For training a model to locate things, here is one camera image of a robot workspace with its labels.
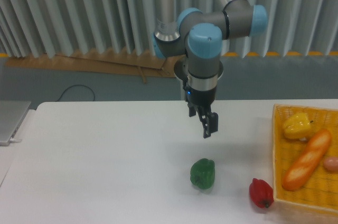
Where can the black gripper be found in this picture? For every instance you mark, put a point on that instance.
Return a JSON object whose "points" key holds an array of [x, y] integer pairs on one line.
{"points": [[203, 101]]}

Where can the orange baguette bread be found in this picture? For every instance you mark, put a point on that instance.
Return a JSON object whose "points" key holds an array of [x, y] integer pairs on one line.
{"points": [[302, 169]]}

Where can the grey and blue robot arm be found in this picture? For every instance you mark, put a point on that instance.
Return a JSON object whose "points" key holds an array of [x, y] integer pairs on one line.
{"points": [[197, 38]]}

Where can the yellow wicker basket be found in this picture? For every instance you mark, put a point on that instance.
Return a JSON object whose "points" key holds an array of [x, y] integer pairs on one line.
{"points": [[319, 193]]}

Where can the green bell pepper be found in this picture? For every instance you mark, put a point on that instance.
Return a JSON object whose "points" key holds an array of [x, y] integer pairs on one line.
{"points": [[202, 173]]}

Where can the brown cardboard sheet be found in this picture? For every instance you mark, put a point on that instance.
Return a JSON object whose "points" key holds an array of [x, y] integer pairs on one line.
{"points": [[144, 65]]}

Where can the red bell pepper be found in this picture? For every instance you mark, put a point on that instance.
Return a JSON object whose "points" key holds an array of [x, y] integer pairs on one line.
{"points": [[261, 193]]}

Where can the yellow bell pepper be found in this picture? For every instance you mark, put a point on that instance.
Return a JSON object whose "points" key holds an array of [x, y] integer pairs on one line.
{"points": [[297, 126]]}

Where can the brown egg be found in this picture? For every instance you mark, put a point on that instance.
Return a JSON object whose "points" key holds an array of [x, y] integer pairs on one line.
{"points": [[331, 164]]}

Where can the silver laptop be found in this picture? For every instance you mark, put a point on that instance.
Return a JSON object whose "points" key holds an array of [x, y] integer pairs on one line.
{"points": [[12, 114]]}

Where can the grey pleated curtain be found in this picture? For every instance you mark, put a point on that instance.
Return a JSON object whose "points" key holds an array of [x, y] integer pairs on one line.
{"points": [[63, 26]]}

